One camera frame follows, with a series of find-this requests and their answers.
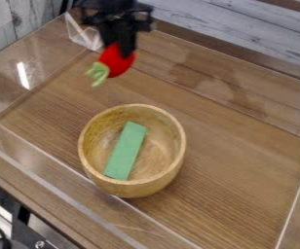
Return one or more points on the clear acrylic corner bracket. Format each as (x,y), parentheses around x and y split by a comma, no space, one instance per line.
(86,37)

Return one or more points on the round wooden bowl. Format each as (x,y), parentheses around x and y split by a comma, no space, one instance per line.
(161,154)

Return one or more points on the red plush strawberry toy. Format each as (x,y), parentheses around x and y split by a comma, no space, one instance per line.
(110,65)

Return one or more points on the black table leg bracket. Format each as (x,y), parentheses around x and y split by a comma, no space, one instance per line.
(24,234)

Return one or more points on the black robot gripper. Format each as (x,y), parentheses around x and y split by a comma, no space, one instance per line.
(105,13)

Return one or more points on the green rectangular block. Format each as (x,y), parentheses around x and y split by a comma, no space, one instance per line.
(122,158)

